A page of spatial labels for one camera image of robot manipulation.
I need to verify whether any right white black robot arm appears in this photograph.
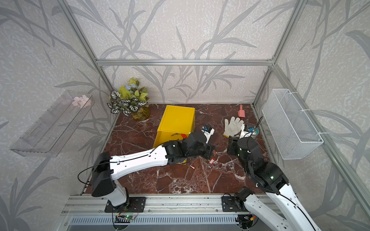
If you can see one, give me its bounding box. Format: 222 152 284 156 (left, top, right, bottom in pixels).
90 128 214 207

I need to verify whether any artificial plant in vase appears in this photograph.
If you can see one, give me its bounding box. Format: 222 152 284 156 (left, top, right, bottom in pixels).
107 78 150 122

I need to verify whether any white wire mesh basket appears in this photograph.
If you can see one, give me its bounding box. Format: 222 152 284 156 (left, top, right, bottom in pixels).
262 89 324 160

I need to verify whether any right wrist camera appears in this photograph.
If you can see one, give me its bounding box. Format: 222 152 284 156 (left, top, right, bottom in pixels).
201 124 214 143

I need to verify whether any black mounting plate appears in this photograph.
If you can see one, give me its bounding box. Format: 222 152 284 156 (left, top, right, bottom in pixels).
221 195 247 212
104 197 146 213

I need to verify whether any pink plastic scoop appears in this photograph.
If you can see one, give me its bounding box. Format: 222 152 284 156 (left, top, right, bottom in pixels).
238 105 245 118

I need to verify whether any yellow drawer cabinet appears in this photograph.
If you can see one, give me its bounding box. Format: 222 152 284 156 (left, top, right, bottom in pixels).
153 105 195 148

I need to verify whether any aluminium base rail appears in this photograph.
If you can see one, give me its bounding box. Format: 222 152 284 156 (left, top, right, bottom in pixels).
60 193 304 216

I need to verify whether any clear acrylic wall shelf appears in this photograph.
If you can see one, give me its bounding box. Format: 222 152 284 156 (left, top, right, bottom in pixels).
10 90 95 157

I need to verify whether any white work glove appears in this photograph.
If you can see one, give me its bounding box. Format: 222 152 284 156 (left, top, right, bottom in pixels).
223 116 244 138

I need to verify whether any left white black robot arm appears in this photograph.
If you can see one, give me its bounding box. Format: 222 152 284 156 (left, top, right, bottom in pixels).
227 136 320 231

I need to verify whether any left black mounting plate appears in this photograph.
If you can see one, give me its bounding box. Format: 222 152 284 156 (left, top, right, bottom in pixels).
104 197 146 213

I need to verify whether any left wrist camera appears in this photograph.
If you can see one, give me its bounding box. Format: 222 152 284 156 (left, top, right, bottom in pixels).
240 128 255 139

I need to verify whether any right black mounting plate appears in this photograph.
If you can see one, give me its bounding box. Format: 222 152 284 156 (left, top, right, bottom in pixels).
221 195 247 212

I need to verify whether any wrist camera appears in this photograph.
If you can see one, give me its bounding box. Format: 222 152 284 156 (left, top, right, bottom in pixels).
240 128 255 139
201 124 214 143

